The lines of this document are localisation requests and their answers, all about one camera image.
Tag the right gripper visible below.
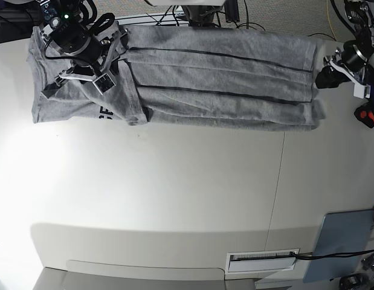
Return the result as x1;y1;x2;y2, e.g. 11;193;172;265
40;22;129;99

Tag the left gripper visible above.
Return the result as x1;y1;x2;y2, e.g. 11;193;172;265
315;40;373;89

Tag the grey T-shirt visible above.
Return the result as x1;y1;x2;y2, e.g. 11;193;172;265
27;25;325;131

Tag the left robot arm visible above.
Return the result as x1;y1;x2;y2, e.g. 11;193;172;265
315;1;374;89

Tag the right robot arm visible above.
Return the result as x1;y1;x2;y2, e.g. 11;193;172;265
39;1;128;102

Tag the black red clamp tool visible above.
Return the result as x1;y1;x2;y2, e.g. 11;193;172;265
354;102;374;129

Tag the black device bottom right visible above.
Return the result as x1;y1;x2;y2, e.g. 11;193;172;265
339;273;368;290

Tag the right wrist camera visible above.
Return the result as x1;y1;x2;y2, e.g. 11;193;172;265
92;72;116;94

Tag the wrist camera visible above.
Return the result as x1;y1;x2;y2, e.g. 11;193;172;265
353;82;371;98
92;72;116;94

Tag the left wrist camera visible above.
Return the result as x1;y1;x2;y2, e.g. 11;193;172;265
353;82;371;98

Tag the yellow cable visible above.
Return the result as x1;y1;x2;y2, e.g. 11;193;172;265
325;0;338;42

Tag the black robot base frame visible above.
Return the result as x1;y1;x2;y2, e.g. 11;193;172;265
114;0;266;30

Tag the black cable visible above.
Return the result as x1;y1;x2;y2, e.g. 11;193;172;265
291;249;374;260

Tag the white table cable grommet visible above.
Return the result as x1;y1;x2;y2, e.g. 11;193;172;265
225;248;300;274

